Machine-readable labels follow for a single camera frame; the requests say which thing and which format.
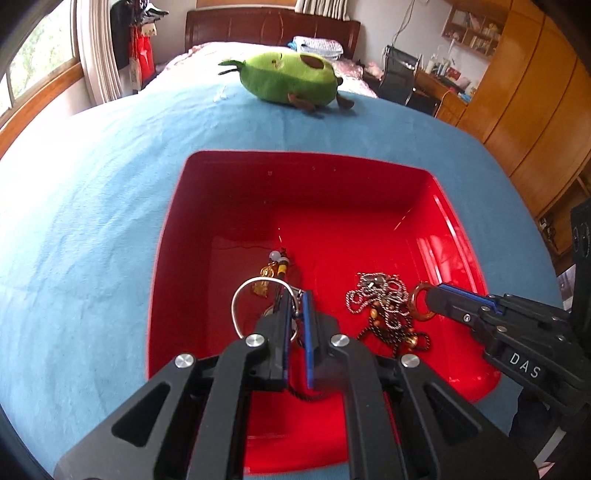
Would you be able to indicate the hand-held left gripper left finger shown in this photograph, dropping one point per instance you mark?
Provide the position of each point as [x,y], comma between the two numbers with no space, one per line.
[286,323]

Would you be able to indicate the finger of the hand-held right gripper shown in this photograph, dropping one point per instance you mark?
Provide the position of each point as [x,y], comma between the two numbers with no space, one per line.
[466,294]
[450,307]

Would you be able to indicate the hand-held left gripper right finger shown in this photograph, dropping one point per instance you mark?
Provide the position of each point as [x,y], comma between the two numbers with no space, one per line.
[308,332]

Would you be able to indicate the red tin box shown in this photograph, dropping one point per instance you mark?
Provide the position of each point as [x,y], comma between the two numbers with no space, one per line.
[323,207]

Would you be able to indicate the black speaker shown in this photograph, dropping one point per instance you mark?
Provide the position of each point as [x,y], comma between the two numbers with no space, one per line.
[582,230]

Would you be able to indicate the wooden desk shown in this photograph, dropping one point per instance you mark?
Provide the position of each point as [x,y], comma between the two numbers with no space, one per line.
[450,108]

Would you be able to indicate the wooden wardrobe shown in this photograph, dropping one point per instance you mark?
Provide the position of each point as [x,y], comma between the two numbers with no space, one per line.
[531,115]

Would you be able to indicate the black chair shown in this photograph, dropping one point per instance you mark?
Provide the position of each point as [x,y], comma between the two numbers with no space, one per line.
[399,69]

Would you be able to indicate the green avocado plush toy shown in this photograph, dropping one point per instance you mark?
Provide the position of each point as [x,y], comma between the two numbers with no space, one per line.
[286,78]

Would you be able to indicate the folded patterned cloth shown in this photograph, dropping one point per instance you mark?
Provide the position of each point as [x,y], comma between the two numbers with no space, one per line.
[318,46]

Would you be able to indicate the dark wooden headboard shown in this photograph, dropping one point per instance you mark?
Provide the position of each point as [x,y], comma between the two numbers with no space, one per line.
[231,25]

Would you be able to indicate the red hanging bag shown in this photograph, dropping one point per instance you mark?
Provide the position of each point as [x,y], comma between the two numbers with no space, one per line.
[142,55]

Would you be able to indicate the patterned curtain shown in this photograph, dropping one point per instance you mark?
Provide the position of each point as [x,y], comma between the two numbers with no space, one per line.
[323,8]

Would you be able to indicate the white pleated curtain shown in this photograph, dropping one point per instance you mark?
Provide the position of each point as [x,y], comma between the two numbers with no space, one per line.
[99,55]

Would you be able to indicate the black hanging jacket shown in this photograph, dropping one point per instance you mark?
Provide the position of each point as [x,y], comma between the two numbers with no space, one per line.
[121,37]

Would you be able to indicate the wooden wall shelf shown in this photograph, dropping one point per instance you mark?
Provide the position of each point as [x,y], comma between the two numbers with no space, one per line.
[471,30]

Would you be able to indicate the large wooden frame window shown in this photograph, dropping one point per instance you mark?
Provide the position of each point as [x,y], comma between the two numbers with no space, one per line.
[37,55]

